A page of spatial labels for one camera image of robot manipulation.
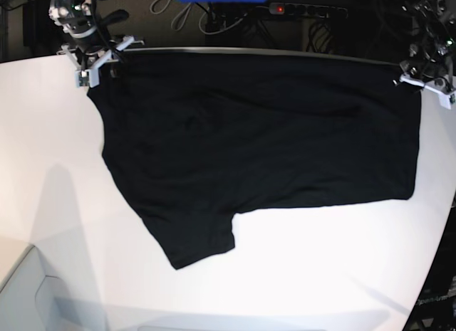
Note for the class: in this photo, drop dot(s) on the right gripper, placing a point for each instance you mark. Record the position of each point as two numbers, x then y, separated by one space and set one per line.
89 43

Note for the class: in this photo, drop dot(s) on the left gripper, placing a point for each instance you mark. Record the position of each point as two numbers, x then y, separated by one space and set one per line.
434 73

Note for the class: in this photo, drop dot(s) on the black t-shirt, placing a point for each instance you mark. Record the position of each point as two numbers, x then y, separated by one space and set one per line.
193 139

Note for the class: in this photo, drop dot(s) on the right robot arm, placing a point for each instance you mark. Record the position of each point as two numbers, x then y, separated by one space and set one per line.
82 15

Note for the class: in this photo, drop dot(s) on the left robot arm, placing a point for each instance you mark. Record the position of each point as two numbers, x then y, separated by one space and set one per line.
433 29

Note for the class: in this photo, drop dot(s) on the black box on floor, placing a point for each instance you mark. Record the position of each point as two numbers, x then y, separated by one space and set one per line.
35 22

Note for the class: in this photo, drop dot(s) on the black power strip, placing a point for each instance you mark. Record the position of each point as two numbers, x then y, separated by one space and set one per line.
308 11

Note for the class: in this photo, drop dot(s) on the grey plastic bin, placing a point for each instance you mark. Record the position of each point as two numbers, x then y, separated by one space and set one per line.
31 299

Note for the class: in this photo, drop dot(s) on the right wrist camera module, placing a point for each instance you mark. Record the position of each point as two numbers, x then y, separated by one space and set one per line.
87 78

